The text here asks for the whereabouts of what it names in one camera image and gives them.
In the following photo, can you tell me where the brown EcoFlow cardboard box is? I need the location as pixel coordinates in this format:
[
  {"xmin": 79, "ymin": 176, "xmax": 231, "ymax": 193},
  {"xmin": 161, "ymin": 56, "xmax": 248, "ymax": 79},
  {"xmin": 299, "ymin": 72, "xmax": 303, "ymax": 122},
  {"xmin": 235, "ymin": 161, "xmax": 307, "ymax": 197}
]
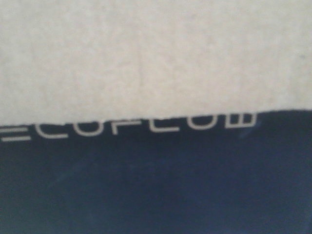
[{"xmin": 0, "ymin": 0, "xmax": 312, "ymax": 234}]

